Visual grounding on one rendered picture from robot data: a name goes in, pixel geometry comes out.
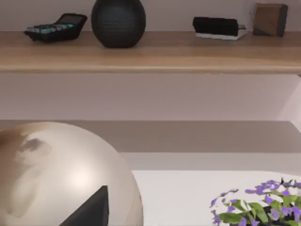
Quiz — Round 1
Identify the wooden and black cube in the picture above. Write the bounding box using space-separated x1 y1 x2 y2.
252 3 289 37

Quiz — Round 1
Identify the shiny beige globe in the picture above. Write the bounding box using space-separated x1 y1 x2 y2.
0 121 144 226

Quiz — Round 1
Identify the black and white stapler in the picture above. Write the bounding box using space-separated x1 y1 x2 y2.
192 16 247 40

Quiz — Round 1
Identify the wooden shelf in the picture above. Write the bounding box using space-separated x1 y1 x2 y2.
0 31 301 77

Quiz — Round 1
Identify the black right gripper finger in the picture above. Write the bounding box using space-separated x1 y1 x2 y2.
58 185 110 226

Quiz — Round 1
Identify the black round speaker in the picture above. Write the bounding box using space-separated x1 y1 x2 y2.
90 0 147 49

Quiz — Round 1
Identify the purple flowered potted plant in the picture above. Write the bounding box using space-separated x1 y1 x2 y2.
210 178 301 226

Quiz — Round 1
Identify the black calculator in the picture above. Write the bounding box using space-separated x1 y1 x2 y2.
24 13 88 43

